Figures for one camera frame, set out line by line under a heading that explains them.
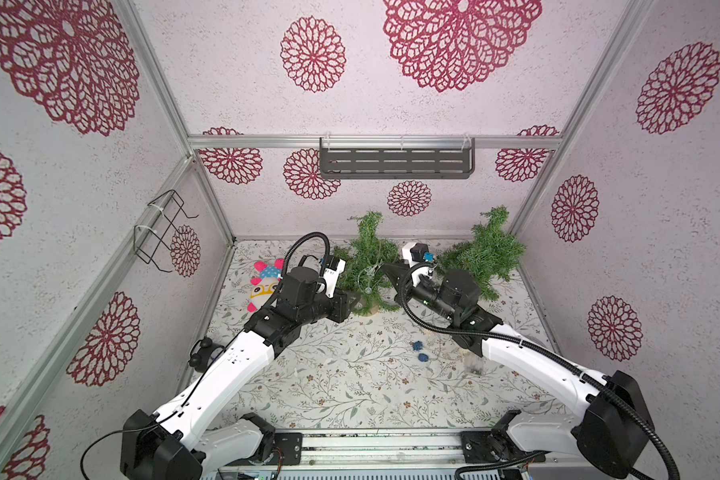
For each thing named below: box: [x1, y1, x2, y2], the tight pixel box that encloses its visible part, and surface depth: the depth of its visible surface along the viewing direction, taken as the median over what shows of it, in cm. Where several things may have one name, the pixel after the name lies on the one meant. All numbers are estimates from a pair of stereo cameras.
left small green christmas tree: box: [335, 212, 399, 316], surface depth 79 cm
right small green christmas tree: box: [436, 205, 525, 301], surface depth 83 cm
